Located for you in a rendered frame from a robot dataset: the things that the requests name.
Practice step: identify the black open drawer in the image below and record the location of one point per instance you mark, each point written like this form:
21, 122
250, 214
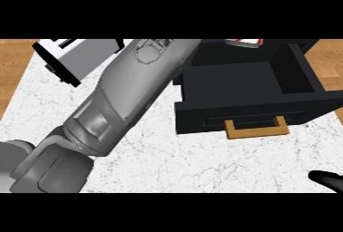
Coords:
241, 80

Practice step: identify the black drawer front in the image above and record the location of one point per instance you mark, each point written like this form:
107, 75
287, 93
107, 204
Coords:
259, 113

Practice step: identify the white and black toaster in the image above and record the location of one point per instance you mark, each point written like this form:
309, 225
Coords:
76, 56

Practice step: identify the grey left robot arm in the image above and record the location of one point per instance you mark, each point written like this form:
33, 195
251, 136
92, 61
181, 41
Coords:
129, 87

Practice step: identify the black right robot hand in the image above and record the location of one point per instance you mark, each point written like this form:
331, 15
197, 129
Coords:
330, 179

